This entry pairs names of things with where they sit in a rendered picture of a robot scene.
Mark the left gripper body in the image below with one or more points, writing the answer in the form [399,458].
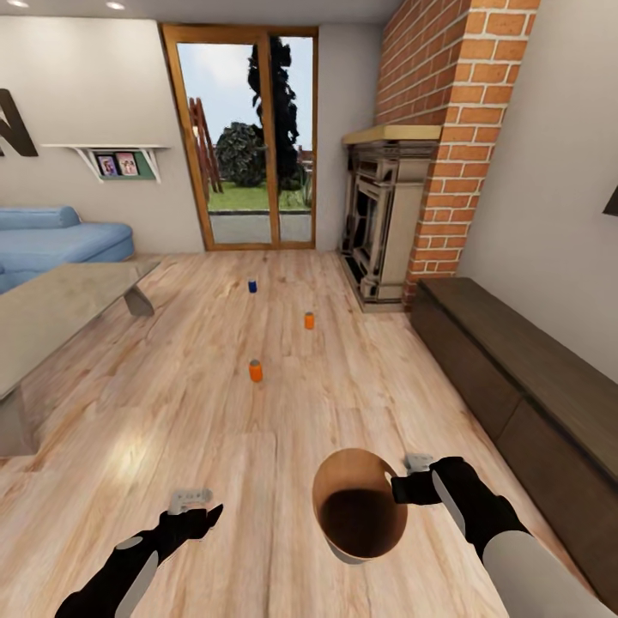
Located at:
[188,525]

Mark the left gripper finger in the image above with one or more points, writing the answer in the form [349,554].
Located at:
[213,516]

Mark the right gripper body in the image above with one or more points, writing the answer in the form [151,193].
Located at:
[407,490]

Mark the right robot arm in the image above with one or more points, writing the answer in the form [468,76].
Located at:
[530,582]

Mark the picture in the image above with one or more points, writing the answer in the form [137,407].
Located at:
[127,163]
[107,164]

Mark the trash can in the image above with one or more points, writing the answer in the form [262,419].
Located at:
[354,506]

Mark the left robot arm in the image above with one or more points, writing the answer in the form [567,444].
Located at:
[116,589]

